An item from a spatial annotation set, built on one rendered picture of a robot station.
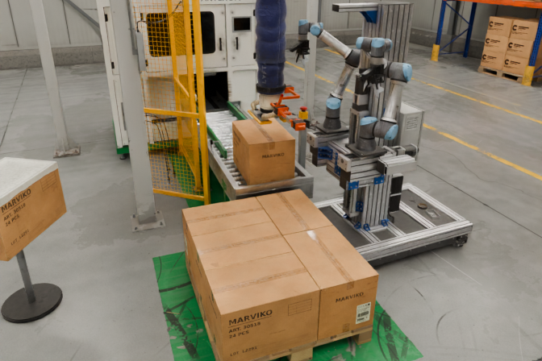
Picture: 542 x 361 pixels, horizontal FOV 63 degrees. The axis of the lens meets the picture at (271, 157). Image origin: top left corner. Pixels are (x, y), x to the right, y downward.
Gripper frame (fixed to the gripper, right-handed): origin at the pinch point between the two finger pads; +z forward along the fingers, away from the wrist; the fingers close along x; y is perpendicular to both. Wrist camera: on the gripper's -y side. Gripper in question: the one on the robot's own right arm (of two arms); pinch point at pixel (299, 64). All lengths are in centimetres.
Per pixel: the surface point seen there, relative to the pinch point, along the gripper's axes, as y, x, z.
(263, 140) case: -37, -12, 57
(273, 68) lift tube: -33.2, -21.9, -3.8
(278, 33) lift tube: -29.5, -23.2, -29.6
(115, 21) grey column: -135, 51, -34
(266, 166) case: -36, -17, 78
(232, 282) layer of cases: -102, -123, 98
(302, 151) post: 20, 29, 92
